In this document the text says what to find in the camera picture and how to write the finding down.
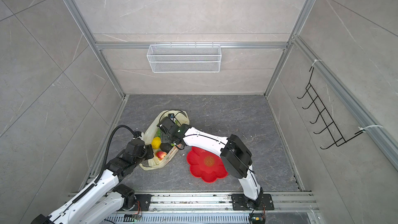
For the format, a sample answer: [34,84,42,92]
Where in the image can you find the cream plastic bag orange prints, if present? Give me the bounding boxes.
[140,110,190,171]

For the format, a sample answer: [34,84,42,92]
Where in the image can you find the red flower-shaped plate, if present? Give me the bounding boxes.
[187,147,229,184]

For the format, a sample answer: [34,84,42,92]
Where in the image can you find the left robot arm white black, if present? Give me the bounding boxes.
[32,138,154,224]

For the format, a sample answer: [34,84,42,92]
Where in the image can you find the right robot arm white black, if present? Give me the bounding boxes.
[158,117,263,209]

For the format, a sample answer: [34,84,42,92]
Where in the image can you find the yellow fake lemon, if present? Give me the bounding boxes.
[151,136,162,150]

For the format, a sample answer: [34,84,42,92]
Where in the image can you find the dark fake avocado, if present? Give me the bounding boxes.
[160,143,174,153]

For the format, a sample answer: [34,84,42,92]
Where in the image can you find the red yellow fake apple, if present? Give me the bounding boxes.
[156,151,167,160]

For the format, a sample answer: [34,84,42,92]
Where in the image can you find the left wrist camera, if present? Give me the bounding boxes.
[133,131,143,139]

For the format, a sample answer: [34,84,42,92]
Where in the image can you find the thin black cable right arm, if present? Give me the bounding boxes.
[158,110,187,125]

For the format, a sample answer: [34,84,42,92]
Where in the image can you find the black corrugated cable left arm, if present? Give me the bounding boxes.
[93,124,137,184]

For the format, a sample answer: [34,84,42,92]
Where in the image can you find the white wire mesh basket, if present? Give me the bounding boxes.
[147,44,222,73]

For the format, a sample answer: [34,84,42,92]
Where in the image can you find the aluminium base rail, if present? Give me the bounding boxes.
[78,192,324,224]

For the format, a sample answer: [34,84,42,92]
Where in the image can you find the black wire hook rack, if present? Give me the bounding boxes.
[296,67,365,150]

